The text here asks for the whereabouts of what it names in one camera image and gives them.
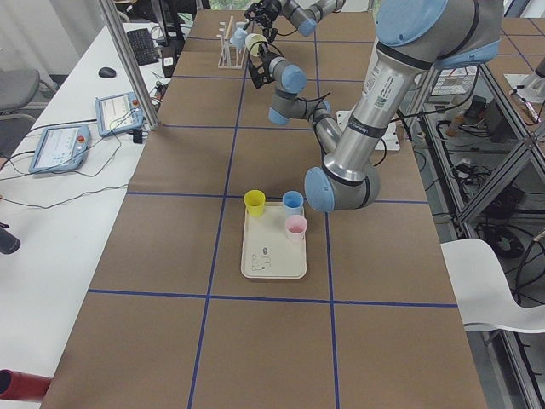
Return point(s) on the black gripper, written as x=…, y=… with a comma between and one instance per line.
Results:
x=268, y=6
x=265, y=60

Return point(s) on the pale cream cup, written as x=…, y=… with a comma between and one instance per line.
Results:
x=252, y=43

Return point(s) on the light blue cup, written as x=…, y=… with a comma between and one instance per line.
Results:
x=238, y=38
x=293, y=202

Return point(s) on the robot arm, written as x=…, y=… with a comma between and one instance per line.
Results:
x=412, y=37
x=304, y=20

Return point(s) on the yellow cup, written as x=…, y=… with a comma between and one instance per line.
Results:
x=254, y=201

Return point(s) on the pink cup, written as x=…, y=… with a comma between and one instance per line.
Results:
x=295, y=227

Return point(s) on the black keyboard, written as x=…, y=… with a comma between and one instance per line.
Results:
x=143, y=47

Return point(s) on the far teach pendant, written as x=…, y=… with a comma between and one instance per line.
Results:
x=118, y=113

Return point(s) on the teach pendant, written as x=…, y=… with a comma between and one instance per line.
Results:
x=60, y=149
x=118, y=113

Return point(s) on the black computer mouse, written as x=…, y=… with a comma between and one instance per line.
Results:
x=107, y=72

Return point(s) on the cream plastic tray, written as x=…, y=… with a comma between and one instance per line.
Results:
x=267, y=252

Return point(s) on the near teach pendant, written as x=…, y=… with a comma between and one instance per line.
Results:
x=60, y=149

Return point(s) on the black power brick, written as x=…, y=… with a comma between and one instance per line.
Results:
x=496, y=124

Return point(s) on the black water bottle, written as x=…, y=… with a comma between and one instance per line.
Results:
x=8, y=242

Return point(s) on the white chair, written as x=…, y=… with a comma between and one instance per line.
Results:
x=482, y=293

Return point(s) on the red cylinder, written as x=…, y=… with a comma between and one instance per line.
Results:
x=23, y=386

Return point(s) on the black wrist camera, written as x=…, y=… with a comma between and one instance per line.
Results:
x=258, y=74

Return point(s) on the white wire cup rack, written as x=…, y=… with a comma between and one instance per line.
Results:
x=231, y=56

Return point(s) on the aluminium frame post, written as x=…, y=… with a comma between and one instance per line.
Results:
x=127, y=57

